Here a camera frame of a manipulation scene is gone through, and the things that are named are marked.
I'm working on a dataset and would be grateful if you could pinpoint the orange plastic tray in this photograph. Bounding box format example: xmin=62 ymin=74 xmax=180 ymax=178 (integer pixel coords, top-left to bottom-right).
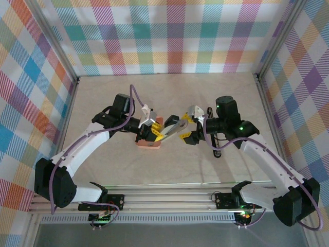
xmin=135 ymin=115 xmax=165 ymax=151

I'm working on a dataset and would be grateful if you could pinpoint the silver and black stapler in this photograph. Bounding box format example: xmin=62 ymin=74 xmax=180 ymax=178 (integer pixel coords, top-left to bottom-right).
xmin=160 ymin=115 xmax=190 ymax=143

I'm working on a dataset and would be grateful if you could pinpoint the small green circuit board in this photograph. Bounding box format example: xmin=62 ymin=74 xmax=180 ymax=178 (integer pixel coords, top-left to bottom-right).
xmin=88 ymin=212 xmax=114 ymax=227
xmin=235 ymin=210 xmax=254 ymax=224

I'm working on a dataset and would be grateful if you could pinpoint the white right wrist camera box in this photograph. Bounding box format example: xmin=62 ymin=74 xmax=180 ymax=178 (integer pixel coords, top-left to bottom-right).
xmin=187 ymin=104 xmax=206 ymax=119

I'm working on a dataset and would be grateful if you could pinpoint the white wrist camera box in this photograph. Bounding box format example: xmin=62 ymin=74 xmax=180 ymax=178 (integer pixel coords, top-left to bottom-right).
xmin=187 ymin=104 xmax=206 ymax=119
xmin=138 ymin=103 xmax=158 ymax=127

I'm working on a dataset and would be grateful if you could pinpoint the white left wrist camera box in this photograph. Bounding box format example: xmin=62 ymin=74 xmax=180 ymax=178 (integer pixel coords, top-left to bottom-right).
xmin=138 ymin=103 xmax=158 ymax=127

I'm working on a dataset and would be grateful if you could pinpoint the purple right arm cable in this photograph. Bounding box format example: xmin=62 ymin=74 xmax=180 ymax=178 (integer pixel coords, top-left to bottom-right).
xmin=202 ymin=115 xmax=324 ymax=231

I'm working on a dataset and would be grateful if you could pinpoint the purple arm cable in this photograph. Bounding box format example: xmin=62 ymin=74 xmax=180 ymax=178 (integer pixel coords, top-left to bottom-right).
xmin=202 ymin=115 xmax=324 ymax=231
xmin=50 ymin=84 xmax=148 ymax=229

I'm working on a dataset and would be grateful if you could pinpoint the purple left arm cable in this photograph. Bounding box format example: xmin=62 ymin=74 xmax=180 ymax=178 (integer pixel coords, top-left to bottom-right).
xmin=50 ymin=84 xmax=148 ymax=229

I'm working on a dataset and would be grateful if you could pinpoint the aluminium side rail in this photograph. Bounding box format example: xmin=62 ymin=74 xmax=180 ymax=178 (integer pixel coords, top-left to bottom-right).
xmin=44 ymin=76 xmax=81 ymax=193
xmin=254 ymin=74 xmax=296 ymax=190

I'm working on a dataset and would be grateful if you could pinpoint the aluminium cross rail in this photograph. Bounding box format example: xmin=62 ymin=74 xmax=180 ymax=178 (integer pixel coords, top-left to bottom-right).
xmin=27 ymin=185 xmax=312 ymax=215

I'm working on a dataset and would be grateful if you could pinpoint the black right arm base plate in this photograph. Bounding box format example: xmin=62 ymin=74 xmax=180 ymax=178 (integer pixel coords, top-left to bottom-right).
xmin=214 ymin=191 xmax=263 ymax=209

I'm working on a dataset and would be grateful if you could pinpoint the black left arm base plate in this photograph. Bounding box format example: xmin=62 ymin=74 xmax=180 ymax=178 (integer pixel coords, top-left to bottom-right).
xmin=78 ymin=194 xmax=125 ymax=212

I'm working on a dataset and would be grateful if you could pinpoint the slotted grey cable duct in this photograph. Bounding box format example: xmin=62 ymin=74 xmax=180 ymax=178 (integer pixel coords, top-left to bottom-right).
xmin=41 ymin=215 xmax=236 ymax=224

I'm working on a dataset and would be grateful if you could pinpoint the aluminium corner post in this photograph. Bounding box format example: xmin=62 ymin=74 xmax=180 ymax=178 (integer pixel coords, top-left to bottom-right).
xmin=29 ymin=0 xmax=80 ymax=85
xmin=255 ymin=0 xmax=309 ymax=80

